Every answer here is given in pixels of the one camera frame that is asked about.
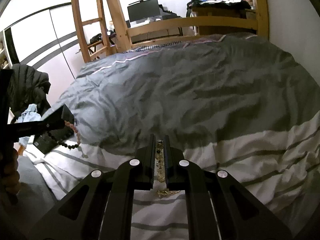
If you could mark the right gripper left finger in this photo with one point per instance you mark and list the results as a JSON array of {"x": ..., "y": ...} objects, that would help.
[{"x": 100, "y": 206}]

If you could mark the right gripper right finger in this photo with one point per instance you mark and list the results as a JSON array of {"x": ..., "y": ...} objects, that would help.
[{"x": 218, "y": 206}]

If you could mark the black jewelry box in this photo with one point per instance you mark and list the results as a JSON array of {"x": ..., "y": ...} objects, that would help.
[{"x": 56, "y": 130}]

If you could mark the light blue denim garment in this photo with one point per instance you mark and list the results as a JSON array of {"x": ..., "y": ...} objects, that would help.
[{"x": 30, "y": 114}]

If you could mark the black puffer jacket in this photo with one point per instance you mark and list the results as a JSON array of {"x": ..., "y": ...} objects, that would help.
[{"x": 28, "y": 86}]

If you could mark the white sliding wardrobe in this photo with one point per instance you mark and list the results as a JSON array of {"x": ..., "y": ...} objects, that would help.
[{"x": 47, "y": 41}]

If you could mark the grey striped duvet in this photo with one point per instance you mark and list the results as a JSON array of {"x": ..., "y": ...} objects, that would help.
[{"x": 232, "y": 102}]

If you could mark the wooden folding table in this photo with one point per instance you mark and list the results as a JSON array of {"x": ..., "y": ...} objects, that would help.
[{"x": 96, "y": 49}]

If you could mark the computer monitor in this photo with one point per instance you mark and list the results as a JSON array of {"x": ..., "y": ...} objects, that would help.
[{"x": 143, "y": 9}]

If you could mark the cluttered wooden desk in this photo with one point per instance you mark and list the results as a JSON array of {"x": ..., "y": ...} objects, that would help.
[{"x": 242, "y": 9}]

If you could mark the wooden bed frame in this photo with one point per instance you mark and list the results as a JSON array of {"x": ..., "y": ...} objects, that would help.
[{"x": 220, "y": 24}]

